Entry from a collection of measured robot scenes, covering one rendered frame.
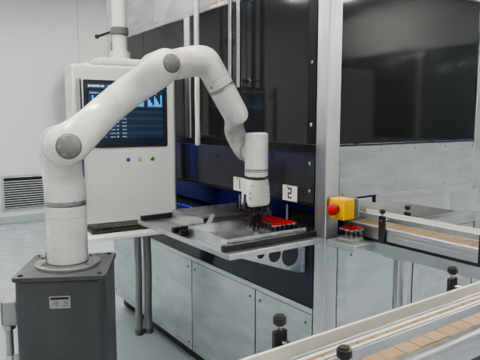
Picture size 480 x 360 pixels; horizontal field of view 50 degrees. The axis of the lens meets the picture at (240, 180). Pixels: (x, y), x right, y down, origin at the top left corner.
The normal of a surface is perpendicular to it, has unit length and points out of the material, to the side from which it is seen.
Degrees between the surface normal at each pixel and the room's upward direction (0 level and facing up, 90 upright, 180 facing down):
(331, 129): 90
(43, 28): 90
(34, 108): 90
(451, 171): 90
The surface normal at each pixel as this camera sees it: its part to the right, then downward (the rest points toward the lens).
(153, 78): -0.08, 0.52
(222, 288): -0.82, 0.07
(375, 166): 0.58, 0.10
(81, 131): 0.66, -0.28
